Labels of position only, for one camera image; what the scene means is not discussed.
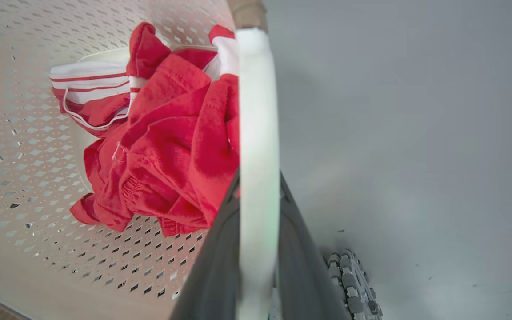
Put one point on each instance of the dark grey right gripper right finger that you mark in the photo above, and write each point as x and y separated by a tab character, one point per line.
300	266

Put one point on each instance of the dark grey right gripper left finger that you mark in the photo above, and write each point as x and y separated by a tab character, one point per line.
214	266

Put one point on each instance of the white perforated laundry basket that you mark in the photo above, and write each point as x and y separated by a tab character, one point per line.
25	178

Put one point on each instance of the grey roller robot wheel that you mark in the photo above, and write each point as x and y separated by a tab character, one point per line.
354	284

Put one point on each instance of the red cloth garment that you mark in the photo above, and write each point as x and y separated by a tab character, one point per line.
171	146

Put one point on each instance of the white red-striped garment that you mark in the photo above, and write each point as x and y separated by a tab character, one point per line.
91	80

